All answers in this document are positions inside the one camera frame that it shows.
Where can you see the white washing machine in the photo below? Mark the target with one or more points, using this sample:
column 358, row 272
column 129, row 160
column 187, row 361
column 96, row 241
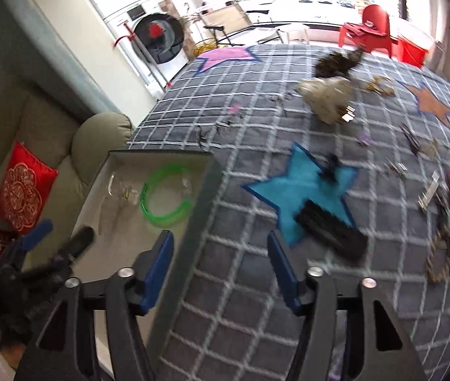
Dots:
column 159, row 37

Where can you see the beige openwork hair clip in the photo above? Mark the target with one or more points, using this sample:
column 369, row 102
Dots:
column 431, row 150

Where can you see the clear plastic hair clip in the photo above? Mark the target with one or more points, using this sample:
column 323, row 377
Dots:
column 123, row 195

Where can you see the red plastic chair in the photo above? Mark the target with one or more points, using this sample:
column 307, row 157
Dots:
column 376, row 18

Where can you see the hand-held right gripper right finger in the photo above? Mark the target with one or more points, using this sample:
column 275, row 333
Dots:
column 284, row 278

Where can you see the small purple hair clip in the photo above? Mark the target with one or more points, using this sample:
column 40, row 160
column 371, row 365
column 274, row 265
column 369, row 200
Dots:
column 365, row 139

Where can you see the small pink hair clip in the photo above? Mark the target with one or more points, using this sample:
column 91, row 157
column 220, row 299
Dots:
column 235, row 108

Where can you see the red embroidered cushion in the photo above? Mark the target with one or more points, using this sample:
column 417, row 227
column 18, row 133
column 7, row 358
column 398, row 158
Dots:
column 22, row 190

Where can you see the white plastic stool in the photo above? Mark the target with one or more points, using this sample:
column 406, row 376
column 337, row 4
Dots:
column 298, row 33

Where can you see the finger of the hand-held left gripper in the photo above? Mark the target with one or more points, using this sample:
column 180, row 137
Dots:
column 80, row 240
column 40, row 232

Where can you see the grey cardboard box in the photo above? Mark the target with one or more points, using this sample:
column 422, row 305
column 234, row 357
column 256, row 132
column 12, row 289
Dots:
column 102, row 210

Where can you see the grey plaid star blanket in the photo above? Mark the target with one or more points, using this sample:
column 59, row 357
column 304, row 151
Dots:
column 249, row 285

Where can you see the large black hair comb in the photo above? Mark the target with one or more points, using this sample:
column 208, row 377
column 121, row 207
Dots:
column 328, row 230

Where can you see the green plastic bangle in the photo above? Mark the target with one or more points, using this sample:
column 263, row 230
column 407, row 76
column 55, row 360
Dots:
column 144, row 203

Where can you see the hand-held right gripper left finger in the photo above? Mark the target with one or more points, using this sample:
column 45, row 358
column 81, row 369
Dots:
column 158, row 270

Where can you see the red plastic bucket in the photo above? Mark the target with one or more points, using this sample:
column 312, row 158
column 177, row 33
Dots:
column 413, row 49

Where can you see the brown rectangular hair clip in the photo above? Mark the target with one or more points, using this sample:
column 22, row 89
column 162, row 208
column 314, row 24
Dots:
column 411, row 139

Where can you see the long silver hair clip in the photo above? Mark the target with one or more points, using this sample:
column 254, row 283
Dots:
column 427, row 193

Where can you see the beige folding chair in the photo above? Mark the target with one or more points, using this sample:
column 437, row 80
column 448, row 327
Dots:
column 225, row 18

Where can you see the leopard print scrunchie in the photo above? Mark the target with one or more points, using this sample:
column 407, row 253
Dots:
column 334, row 65

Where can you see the black bobby pin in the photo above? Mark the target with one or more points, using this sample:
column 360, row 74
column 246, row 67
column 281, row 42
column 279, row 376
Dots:
column 227, row 122

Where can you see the beige sofa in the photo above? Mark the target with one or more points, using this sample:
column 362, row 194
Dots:
column 90, row 143

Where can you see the small black hair clip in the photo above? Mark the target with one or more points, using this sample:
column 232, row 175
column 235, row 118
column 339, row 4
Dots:
column 330, row 168

